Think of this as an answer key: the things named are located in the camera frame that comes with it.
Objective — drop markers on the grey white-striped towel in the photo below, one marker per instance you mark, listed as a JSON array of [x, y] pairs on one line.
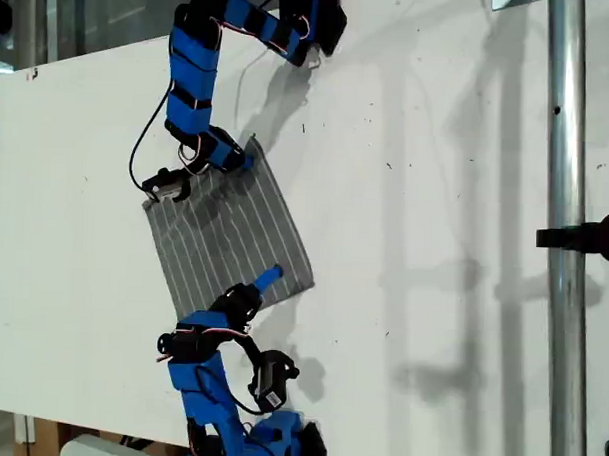
[[244, 236]]

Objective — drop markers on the white plastic box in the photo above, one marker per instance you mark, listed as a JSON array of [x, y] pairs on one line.
[[96, 451]]

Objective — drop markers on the wooden table leg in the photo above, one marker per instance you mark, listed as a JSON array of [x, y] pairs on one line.
[[39, 436]]

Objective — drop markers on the black round knob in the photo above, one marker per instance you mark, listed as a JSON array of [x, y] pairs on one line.
[[1, 13]]

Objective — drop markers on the black clamp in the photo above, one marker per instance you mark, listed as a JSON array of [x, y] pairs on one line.
[[584, 237]]

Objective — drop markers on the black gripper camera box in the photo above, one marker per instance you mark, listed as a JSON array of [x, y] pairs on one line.
[[274, 379], [166, 187]]

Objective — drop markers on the steel post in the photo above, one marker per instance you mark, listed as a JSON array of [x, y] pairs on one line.
[[564, 247]]

